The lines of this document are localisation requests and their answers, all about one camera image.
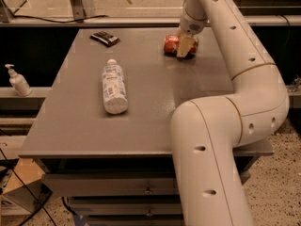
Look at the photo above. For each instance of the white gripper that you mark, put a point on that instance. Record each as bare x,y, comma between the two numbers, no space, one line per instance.
191,26

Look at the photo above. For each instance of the red coke can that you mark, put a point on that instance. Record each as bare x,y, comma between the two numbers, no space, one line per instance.
171,44

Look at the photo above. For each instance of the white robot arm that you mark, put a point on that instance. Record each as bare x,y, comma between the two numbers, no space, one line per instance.
205,131

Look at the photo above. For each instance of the black snack packet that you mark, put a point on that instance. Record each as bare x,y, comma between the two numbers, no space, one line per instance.
105,38

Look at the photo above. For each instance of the clear plastic water bottle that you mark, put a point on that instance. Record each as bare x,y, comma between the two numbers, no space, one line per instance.
114,92

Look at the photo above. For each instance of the grey drawer cabinet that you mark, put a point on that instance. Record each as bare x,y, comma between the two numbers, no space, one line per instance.
73,133

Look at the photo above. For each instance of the top grey drawer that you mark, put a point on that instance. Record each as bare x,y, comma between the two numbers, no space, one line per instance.
112,184

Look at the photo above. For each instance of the grey drawer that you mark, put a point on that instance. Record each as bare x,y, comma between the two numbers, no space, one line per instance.
112,184
127,206
172,220

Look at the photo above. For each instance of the white pump dispenser bottle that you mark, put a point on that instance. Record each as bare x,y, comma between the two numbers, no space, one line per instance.
18,81

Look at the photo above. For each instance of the middle grey drawer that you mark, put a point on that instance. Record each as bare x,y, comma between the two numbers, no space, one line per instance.
127,206

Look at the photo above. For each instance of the bottom grey drawer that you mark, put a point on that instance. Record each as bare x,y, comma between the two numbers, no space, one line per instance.
172,220

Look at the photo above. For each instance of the cardboard box on floor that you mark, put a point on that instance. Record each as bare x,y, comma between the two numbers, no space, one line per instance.
21,190

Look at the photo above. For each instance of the left grey metal bracket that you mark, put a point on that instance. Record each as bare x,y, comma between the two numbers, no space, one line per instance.
78,10

